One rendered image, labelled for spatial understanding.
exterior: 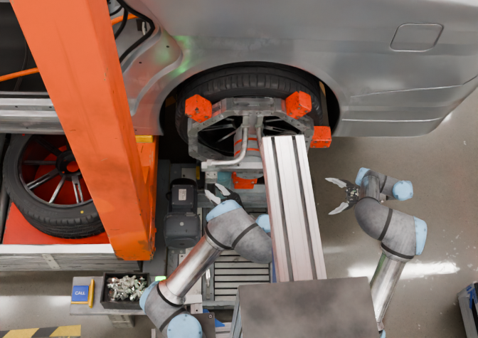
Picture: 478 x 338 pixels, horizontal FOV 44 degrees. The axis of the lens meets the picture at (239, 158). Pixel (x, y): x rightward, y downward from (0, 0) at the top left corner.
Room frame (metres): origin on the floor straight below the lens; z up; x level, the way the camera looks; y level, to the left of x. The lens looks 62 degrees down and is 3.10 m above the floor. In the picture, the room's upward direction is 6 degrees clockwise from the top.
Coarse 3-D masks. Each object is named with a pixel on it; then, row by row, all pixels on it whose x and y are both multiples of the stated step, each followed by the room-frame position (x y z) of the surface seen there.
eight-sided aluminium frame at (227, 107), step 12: (216, 108) 1.31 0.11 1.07; (228, 108) 1.28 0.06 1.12; (240, 108) 1.29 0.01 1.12; (252, 108) 1.30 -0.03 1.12; (264, 108) 1.30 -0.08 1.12; (276, 108) 1.31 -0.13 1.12; (192, 120) 1.29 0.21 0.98; (216, 120) 1.27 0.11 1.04; (288, 120) 1.30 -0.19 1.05; (300, 120) 1.32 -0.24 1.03; (312, 120) 1.37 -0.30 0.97; (192, 132) 1.26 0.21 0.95; (300, 132) 1.37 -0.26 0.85; (312, 132) 1.31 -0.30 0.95; (192, 144) 1.26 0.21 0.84; (192, 156) 1.26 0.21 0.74; (204, 156) 1.27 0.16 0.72; (216, 156) 1.31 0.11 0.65
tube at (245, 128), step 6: (246, 120) 1.28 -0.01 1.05; (246, 126) 1.27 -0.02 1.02; (246, 132) 1.24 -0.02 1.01; (246, 138) 1.22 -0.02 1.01; (246, 144) 1.19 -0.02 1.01; (240, 150) 1.16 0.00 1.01; (246, 150) 1.16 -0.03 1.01; (240, 156) 1.13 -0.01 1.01; (210, 162) 1.09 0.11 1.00; (216, 162) 1.09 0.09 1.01; (222, 162) 1.09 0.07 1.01; (228, 162) 1.10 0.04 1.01; (234, 162) 1.10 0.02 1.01
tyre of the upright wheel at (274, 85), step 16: (224, 64) 1.47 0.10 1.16; (240, 64) 1.47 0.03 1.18; (256, 64) 1.47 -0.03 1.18; (272, 64) 1.49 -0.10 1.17; (192, 80) 1.44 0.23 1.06; (208, 80) 1.41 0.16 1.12; (224, 80) 1.39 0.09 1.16; (240, 80) 1.39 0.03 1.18; (256, 80) 1.39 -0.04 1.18; (272, 80) 1.40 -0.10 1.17; (288, 80) 1.43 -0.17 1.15; (304, 80) 1.48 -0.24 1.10; (176, 96) 1.45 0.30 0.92; (208, 96) 1.35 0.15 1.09; (224, 96) 1.36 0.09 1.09; (272, 96) 1.38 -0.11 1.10; (288, 96) 1.39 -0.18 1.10; (320, 96) 1.51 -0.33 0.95; (176, 112) 1.36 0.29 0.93; (320, 112) 1.41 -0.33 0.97; (176, 128) 1.34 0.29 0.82
